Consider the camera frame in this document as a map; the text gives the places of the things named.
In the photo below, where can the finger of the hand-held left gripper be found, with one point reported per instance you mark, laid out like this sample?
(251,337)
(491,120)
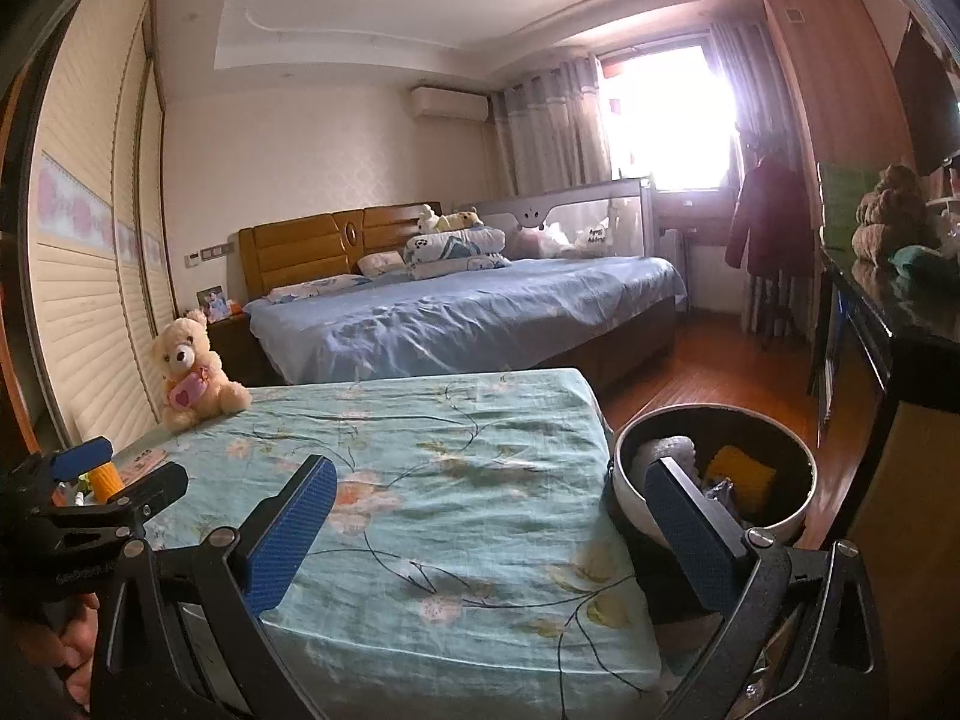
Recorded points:
(81,457)
(150,491)

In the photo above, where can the flat blue pillow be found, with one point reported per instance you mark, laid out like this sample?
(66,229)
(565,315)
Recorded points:
(315,289)

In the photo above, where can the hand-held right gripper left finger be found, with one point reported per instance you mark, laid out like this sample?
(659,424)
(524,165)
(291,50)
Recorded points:
(289,532)

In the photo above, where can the floral teal bed sheet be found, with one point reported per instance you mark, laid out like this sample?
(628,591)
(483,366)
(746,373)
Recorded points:
(450,480)

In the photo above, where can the white plush toy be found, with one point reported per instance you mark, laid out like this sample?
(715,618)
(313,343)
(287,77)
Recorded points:
(429,219)

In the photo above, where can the teal cloth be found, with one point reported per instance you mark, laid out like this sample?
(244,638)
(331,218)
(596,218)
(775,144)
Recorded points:
(926,264)

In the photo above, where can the person's left hand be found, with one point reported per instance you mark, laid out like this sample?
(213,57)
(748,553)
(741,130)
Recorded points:
(71,637)

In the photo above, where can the cream teddy bear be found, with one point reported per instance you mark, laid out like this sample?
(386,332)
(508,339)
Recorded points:
(187,382)

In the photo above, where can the grey bed guard rail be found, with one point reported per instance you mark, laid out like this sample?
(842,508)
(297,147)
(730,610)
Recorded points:
(585,202)

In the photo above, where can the dark red coat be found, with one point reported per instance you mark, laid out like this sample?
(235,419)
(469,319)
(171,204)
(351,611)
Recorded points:
(769,217)

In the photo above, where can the orange yellow packet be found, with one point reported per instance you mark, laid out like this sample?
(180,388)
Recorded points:
(742,476)

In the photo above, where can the yellow plush toy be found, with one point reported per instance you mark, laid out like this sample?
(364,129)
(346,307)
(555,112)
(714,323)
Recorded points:
(461,220)

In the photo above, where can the black glass-top dresser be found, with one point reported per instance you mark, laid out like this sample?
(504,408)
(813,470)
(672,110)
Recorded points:
(900,330)

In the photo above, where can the photo frame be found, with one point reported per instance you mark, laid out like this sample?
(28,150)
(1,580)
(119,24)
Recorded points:
(212,304)

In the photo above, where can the white round waste bin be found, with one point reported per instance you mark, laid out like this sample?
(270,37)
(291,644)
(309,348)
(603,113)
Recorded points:
(791,465)

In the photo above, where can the patterned blue white pillow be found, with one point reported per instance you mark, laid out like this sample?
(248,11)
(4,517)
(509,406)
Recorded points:
(457,242)

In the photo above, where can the wooden nightstand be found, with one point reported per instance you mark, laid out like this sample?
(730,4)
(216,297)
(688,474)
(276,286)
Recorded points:
(232,349)

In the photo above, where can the brown plush toy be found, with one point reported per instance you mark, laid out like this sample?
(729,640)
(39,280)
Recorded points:
(892,217)

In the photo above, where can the pink paper card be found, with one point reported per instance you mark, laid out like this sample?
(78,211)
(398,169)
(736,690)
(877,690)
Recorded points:
(144,465)

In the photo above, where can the white air conditioner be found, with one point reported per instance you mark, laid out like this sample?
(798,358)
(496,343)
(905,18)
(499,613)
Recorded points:
(448,103)

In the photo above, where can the wooden headboard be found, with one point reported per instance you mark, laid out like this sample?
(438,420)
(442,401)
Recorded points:
(300,247)

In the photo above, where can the bed with blue cover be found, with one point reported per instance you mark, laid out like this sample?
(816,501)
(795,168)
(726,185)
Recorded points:
(465,315)

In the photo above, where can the grey curtain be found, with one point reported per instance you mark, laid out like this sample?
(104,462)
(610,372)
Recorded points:
(727,90)
(551,127)

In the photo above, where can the small white pillow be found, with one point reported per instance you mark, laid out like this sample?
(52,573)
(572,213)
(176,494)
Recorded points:
(381,262)

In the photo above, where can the green box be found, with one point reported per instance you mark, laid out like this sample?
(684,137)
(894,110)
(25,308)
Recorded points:
(844,199)

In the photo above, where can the flat patterned pillow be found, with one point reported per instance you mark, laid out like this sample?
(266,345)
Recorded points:
(461,268)

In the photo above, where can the white fluffy packet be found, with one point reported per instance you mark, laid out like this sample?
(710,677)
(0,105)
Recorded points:
(667,454)

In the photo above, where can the yellow knitted cylinder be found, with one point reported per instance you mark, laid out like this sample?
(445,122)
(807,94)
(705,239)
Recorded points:
(105,478)

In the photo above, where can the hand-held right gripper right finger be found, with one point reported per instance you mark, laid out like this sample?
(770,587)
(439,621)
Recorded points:
(694,532)

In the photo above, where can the bright window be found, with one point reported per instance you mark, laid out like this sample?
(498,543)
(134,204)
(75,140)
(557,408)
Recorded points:
(667,112)

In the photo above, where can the pink cushion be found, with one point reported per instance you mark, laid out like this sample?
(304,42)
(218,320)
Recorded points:
(531,244)

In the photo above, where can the white louvered wardrobe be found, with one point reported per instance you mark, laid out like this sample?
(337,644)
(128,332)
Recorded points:
(90,255)

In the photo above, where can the wall switch panel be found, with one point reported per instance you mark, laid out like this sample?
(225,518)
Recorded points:
(210,253)

